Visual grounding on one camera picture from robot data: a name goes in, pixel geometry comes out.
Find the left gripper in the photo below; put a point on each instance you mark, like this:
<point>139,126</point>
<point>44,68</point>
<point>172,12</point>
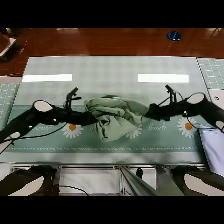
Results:
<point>87,118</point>

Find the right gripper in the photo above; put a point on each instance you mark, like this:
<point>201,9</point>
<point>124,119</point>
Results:
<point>154,112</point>

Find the pale green shirt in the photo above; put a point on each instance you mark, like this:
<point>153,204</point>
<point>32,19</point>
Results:
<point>115,116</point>

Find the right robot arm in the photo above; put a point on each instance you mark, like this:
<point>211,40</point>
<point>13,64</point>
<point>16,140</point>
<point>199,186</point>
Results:
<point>200,108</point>

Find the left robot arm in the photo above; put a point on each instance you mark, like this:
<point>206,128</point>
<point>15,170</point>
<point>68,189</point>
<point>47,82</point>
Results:
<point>23,121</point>

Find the pale blue garment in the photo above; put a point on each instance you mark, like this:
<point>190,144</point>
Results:
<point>213,150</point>

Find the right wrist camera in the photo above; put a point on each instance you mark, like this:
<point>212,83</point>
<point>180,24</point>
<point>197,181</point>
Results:
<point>171,94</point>

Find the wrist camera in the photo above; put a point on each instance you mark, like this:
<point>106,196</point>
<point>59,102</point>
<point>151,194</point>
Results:
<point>171,94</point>
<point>70,98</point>

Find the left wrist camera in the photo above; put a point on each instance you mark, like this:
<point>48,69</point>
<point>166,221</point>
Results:
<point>70,98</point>

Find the silver frame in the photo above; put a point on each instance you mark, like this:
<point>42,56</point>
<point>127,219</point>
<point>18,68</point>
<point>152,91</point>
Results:
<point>133,181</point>

